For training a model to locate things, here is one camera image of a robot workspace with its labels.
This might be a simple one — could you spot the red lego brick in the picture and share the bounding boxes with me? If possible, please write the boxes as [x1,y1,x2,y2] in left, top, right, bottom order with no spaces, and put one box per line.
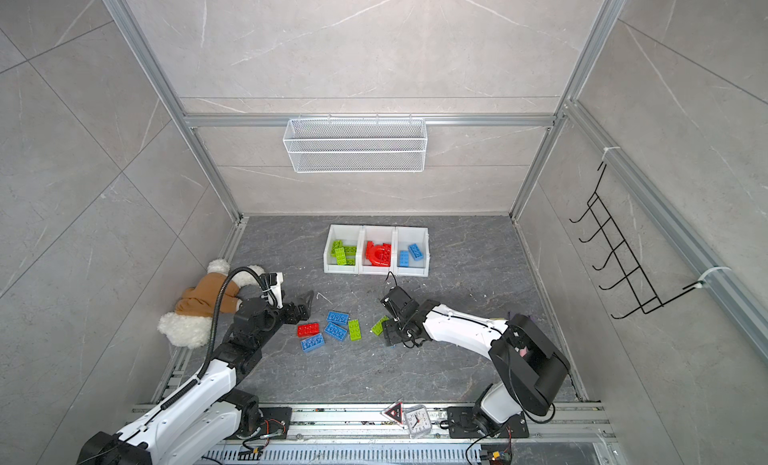
[296,323,321,339]

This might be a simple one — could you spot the blue lego brick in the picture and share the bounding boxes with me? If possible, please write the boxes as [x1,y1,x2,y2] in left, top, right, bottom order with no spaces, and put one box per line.
[324,322,348,342]
[407,243,424,262]
[327,311,349,327]
[300,334,325,353]
[398,250,409,268]

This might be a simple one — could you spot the green lego brick toothed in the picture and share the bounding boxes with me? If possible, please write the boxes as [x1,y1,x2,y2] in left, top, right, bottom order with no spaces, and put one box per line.
[331,240,344,255]

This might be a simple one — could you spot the red arch lego piece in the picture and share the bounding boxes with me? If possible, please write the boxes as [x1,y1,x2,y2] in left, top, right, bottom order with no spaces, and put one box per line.
[365,241,392,268]

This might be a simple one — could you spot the green lego brick bottom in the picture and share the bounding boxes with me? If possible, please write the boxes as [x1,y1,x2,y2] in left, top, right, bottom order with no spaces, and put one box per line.
[334,249,347,266]

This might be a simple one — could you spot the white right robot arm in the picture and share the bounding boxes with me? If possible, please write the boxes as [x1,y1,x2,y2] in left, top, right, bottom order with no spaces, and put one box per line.
[381,286,571,436]

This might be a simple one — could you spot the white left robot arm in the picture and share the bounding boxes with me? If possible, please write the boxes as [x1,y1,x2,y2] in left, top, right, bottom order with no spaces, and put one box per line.
[77,259,314,464]

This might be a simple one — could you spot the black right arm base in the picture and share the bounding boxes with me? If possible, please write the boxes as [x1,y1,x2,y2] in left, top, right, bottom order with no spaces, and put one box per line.
[440,406,530,439]

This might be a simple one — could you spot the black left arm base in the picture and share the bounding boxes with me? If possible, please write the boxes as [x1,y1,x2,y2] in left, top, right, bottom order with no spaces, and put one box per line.
[232,390,293,440]

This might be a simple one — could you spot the white left sorting bin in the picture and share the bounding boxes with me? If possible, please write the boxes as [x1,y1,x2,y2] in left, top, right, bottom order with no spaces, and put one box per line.
[323,224,362,275]

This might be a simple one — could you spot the white middle sorting bin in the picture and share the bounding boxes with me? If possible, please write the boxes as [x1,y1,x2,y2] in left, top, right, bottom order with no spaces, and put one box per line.
[357,225,395,276]

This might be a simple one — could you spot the red warning triangle toy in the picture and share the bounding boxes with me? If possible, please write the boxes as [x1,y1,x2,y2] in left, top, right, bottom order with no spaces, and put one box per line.
[381,401,405,426]

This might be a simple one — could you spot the white brown plush toy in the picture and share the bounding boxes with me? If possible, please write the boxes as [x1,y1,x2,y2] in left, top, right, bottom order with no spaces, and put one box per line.
[157,259,258,349]

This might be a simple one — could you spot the small white alarm clock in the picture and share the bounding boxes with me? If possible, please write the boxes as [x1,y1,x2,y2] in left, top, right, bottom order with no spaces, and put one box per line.
[403,405,432,439]

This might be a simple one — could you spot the white wire mesh basket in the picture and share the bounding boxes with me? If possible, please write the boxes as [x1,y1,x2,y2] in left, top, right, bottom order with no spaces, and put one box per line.
[283,118,428,173]

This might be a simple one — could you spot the black wire hook rack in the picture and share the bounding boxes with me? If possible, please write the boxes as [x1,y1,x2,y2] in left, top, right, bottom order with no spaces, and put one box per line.
[569,162,731,321]

